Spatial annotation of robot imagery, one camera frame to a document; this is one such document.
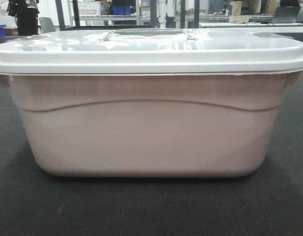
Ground white lidded plastic bin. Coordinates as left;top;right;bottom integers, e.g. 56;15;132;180
0;28;303;177

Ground black stacked bins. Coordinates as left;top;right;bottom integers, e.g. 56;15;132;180
8;0;39;36

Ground grey office chair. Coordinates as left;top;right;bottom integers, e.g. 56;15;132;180
38;17;56;34

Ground white background table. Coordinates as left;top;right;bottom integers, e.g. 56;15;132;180
199;22;303;33

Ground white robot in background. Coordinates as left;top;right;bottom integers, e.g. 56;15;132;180
156;0;175;28

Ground cardboard box on table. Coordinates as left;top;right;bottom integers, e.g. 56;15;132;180
229;0;249;24

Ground blue bin on background shelf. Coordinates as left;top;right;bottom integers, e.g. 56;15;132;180
111;6;131;15

